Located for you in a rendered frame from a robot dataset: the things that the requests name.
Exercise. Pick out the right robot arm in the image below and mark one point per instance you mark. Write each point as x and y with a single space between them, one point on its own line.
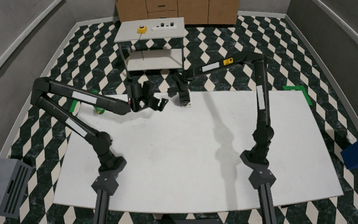
264 132

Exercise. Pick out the green and yellow drink can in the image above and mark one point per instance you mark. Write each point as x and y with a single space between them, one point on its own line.
99 110

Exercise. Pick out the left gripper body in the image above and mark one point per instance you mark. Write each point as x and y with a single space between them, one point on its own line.
155 106

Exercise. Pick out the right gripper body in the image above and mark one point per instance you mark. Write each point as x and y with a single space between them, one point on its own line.
186 98

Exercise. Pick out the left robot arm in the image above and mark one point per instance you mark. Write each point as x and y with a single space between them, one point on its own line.
101 141

